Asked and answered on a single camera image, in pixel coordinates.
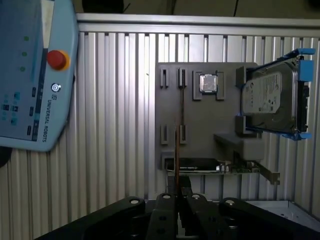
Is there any RAM stick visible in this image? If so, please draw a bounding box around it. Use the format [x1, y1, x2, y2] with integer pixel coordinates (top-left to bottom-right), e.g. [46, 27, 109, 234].
[174, 117, 183, 200]

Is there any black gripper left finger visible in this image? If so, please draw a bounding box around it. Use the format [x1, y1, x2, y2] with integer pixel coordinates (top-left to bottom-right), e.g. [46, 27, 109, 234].
[32, 175, 180, 240]

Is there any grey parts rack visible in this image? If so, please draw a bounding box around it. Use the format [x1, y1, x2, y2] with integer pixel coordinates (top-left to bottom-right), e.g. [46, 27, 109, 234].
[154, 61, 266, 173]

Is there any graphics card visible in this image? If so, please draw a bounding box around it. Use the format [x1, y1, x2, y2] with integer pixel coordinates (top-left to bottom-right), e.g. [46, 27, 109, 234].
[164, 157, 281, 186]

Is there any silver CPU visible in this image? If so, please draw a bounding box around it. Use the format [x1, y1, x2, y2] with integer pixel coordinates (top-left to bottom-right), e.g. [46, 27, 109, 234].
[199, 73, 219, 94]

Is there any hard disk in blue carrier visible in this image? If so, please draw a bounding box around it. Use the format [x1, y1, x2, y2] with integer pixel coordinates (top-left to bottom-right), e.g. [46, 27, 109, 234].
[234, 48, 316, 142]

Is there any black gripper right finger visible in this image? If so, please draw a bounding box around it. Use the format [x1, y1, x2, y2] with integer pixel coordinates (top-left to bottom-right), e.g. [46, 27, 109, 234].
[179, 175, 320, 240]

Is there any black PC case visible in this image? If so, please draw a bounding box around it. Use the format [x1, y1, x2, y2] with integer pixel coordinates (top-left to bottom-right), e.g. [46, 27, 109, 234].
[243, 199, 320, 235]

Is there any pale blue teach pendant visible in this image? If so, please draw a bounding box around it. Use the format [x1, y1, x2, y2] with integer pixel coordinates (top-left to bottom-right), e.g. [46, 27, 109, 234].
[0, 0, 80, 153]

